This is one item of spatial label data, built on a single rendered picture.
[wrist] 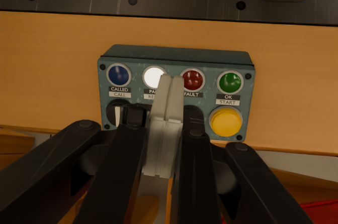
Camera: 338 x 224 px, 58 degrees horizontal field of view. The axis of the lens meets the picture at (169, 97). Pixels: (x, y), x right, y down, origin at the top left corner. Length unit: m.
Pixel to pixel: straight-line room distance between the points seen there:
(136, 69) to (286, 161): 1.04
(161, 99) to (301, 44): 0.24
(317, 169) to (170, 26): 1.05
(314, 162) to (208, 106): 1.04
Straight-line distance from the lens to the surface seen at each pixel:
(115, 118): 0.30
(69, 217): 1.04
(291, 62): 0.36
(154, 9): 0.37
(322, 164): 1.32
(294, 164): 1.29
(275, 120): 0.34
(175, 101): 0.15
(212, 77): 0.29
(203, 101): 0.30
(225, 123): 0.29
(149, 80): 0.29
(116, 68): 0.29
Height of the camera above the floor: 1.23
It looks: 79 degrees down
